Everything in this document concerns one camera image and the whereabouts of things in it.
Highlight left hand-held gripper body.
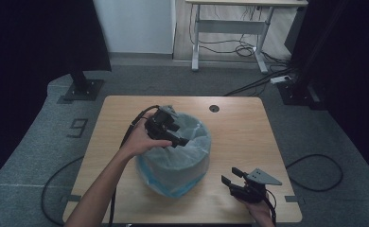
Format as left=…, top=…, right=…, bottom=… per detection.
left=144, top=105, right=181, bottom=142

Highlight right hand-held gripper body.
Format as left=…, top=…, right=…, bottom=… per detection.
left=229, top=167, right=283, bottom=204

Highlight white plastic bag blue edge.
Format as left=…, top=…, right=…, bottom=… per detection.
left=134, top=111, right=213, bottom=200

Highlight green plastic bin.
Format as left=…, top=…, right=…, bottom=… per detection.
left=136, top=113, right=212, bottom=199

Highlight person's left hand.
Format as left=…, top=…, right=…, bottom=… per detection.
left=119, top=113, right=174, bottom=159

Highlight person's right hand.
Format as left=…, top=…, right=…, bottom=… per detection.
left=243, top=198, right=277, bottom=227

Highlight grey floor tape piece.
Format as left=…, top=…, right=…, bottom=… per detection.
left=284, top=195, right=306, bottom=203
left=60, top=194, right=83, bottom=203

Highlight dark floor tape marking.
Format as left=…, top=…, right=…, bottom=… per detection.
left=66, top=117, right=89, bottom=139

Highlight black stand base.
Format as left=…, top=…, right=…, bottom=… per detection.
left=62, top=69, right=106, bottom=102

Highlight black stand with dark base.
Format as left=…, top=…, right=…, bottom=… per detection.
left=276, top=0, right=351, bottom=111

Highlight white power strip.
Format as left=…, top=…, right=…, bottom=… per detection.
left=270, top=75, right=292, bottom=85

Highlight white-legged desk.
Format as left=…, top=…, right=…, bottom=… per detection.
left=184, top=0, right=309, bottom=75

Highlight black curtain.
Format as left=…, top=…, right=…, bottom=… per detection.
left=0, top=0, right=113, bottom=190
left=284, top=0, right=369, bottom=178

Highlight right hand-held gripper black cable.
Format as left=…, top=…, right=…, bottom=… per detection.
left=263, top=153, right=344, bottom=227

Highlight hand-held gripper black cable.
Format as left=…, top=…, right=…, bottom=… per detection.
left=41, top=104, right=161, bottom=227
left=263, top=153, right=344, bottom=227

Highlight black floor cable bundle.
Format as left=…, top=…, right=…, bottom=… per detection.
left=222, top=66, right=298, bottom=97

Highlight black cables under desk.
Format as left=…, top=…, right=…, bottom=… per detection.
left=188, top=4, right=293, bottom=64

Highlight left hand-held gripper black cable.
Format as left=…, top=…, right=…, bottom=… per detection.
left=41, top=104, right=161, bottom=227

